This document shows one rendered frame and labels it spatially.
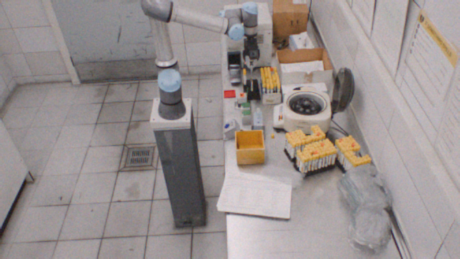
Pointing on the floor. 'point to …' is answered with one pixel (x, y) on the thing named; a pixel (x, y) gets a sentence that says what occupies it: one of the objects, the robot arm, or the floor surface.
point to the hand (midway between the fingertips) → (251, 67)
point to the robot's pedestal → (182, 173)
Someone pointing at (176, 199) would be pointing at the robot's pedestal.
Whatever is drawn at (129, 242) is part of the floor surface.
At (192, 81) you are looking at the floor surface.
